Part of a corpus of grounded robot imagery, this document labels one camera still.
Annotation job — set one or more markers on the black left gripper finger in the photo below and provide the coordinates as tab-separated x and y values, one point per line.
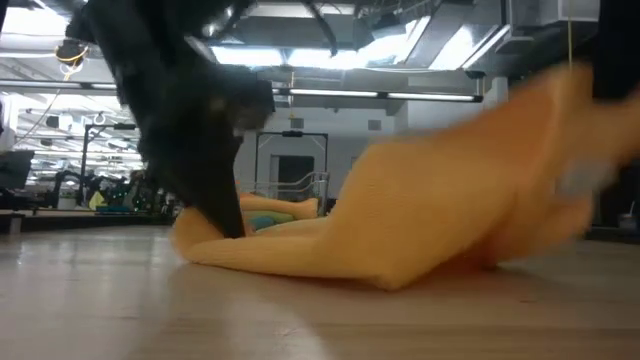
210	190

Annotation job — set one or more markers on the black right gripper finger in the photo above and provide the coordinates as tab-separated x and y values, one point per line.
620	65

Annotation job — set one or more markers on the black monitor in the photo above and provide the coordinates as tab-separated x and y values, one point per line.
15	169

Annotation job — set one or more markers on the ceiling light bar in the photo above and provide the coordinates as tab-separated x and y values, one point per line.
340	93
427	96

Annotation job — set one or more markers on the clear plastic bin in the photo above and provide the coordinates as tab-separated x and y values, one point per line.
320	182

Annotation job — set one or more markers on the green microfiber towel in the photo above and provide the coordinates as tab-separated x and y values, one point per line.
272	217

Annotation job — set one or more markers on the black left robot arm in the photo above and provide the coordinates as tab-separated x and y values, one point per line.
125	25

